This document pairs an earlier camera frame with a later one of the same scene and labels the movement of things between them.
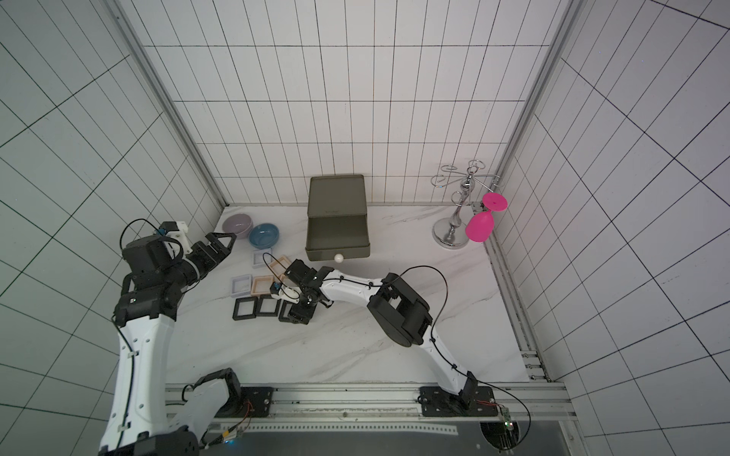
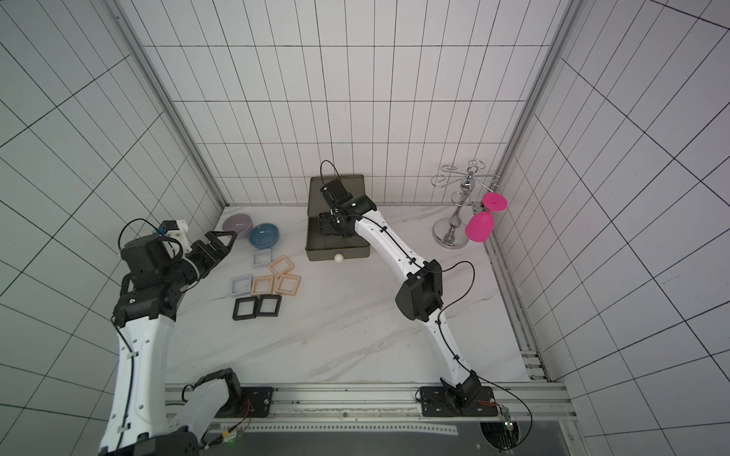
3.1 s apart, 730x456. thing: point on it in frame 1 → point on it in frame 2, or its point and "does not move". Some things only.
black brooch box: (268, 306) does not move
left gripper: (218, 245) does not move
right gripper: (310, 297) → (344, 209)
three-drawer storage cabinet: (336, 226) does not move
